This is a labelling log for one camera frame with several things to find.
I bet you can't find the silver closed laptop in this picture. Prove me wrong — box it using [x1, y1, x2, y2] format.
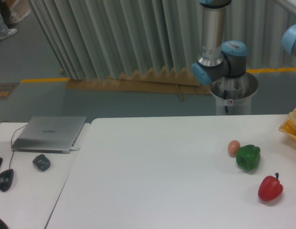
[11, 116, 86, 153]

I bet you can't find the black earbuds case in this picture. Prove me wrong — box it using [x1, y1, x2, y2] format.
[32, 154, 51, 172]

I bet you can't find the brown egg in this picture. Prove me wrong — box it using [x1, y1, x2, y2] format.
[228, 140, 241, 157]

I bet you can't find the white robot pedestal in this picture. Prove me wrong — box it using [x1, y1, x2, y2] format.
[210, 73, 258, 115]

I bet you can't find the brown cardboard sheet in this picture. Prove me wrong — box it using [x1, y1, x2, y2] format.
[65, 67, 211, 100]

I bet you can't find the person leg with shoe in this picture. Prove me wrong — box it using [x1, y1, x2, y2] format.
[0, 13, 18, 40]

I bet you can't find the black computer mouse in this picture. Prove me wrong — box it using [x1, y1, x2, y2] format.
[0, 169, 14, 192]

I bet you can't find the red bell pepper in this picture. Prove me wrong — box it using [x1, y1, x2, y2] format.
[257, 172, 284, 202]

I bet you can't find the yellow plastic basket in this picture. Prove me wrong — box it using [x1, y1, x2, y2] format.
[278, 117, 296, 142]

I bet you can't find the white laptop cable plug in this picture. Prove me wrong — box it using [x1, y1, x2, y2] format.
[70, 147, 80, 152]

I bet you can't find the black mouse cable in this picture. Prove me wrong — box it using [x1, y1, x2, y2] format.
[0, 121, 31, 170]

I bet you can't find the green bell pepper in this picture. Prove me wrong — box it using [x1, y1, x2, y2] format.
[236, 145, 261, 171]

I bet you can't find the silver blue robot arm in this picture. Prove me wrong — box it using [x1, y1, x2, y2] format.
[192, 0, 296, 85]

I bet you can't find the black pedestal cable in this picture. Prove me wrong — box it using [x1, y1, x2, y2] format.
[223, 90, 229, 113]

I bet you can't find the grey pleated curtain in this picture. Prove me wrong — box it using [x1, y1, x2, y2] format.
[29, 0, 296, 80]

